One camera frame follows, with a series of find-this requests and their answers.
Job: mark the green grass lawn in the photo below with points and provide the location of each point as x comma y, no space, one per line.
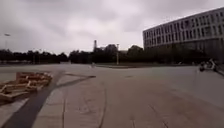
116,65

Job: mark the row of dark trees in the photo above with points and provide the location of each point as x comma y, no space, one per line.
100,55

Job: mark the distant tower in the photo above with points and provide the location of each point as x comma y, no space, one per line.
95,45

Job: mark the grey concrete slab pavement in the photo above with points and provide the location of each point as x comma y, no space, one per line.
140,100

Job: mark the large curved grey building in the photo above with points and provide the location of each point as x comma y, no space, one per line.
186,33

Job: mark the dark paving strip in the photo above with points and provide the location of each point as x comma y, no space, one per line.
33,103

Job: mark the stack of wooden pallets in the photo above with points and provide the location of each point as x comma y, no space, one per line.
25,83

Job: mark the parked scooter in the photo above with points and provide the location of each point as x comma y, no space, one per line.
208,65

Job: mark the street lamp pole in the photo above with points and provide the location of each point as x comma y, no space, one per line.
6,41

